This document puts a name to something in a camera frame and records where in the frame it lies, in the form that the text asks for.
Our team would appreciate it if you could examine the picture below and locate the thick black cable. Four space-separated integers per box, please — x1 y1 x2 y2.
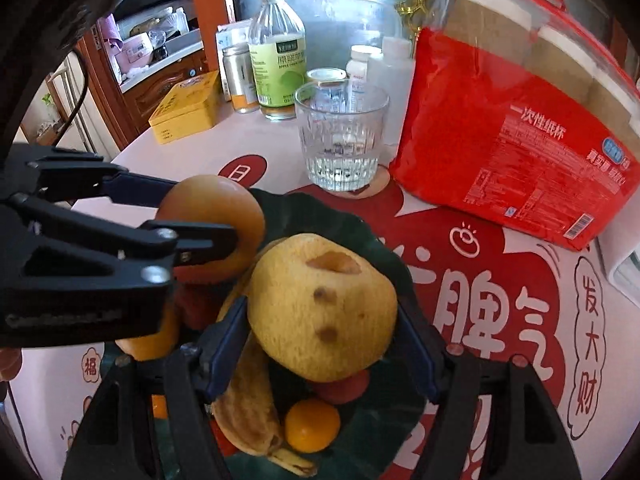
50 47 92 153

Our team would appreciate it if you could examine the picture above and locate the red tomato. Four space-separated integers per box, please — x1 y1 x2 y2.
306 367 372 406

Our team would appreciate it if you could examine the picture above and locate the red paper cup package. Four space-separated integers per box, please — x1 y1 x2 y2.
389 0 640 252

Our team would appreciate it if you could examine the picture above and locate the small white pill bottle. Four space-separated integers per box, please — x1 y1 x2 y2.
346 45 383 111

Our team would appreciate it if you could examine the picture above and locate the white plastic bottle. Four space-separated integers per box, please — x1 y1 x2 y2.
367 36 417 146

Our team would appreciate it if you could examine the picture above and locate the jar with metal lid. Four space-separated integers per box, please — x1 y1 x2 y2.
306 67 347 92

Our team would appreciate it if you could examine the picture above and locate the white carton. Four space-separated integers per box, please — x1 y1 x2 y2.
216 19 253 50

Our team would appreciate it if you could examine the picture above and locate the ribbed drinking glass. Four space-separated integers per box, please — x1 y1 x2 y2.
294 81 390 192

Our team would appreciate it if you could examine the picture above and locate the clear bottle with green label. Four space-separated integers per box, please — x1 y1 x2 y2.
248 0 307 121

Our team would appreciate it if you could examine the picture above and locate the yellow pear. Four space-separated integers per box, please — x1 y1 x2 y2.
246 232 399 383

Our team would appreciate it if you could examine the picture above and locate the person's left hand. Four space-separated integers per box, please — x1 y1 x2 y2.
0 348 24 387

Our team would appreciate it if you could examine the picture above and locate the yellow banana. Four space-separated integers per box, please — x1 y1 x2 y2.
210 240 319 477

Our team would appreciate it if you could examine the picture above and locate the large orange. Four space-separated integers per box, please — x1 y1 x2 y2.
115 305 181 362

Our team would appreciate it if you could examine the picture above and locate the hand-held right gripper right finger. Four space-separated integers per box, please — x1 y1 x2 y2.
395 305 583 480

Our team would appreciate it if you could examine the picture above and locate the dark green plate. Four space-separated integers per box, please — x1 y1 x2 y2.
100 187 441 480

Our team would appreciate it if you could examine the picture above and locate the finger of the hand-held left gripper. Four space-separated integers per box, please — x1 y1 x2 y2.
10 191 239 282
10 146 179 208

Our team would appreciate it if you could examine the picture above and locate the metal tin can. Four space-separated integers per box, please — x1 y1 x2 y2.
221 42 261 114

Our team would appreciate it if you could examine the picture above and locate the wooden kitchen cabinet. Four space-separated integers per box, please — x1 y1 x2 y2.
75 25 221 151

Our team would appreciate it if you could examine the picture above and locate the clear plastic container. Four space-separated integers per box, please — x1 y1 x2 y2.
300 0 407 61

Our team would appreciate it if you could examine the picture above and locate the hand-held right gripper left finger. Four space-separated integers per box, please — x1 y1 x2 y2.
60 296 251 480

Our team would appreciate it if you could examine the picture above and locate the yellow box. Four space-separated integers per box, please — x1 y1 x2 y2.
148 70 222 146

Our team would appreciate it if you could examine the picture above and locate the printed tablecloth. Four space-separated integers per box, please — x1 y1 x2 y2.
10 105 640 480

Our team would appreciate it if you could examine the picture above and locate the reddish orange apple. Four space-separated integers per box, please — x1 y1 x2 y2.
156 174 266 281

